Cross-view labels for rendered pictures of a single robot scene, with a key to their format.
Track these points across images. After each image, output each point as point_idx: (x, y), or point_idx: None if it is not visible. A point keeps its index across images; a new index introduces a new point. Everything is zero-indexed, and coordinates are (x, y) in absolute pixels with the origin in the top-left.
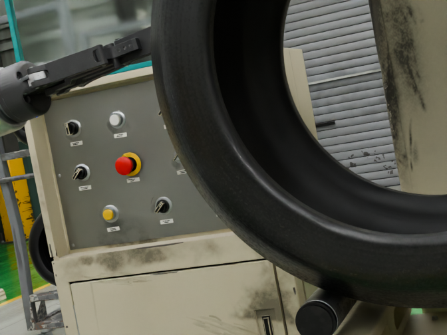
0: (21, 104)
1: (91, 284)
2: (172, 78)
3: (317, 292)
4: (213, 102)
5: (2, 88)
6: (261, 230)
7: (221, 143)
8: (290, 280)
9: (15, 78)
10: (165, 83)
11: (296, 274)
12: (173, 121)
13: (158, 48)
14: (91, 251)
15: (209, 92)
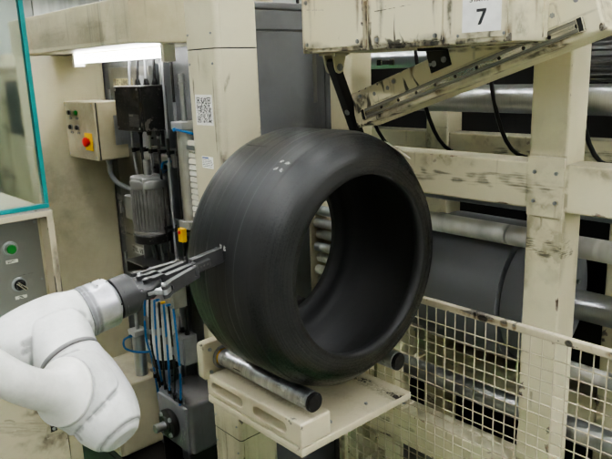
0: (138, 308)
1: None
2: (276, 290)
3: (300, 387)
4: (296, 303)
5: (129, 298)
6: (304, 364)
7: (296, 323)
8: None
9: (138, 290)
10: (269, 293)
11: (303, 381)
12: (267, 313)
13: (263, 273)
14: None
15: (295, 298)
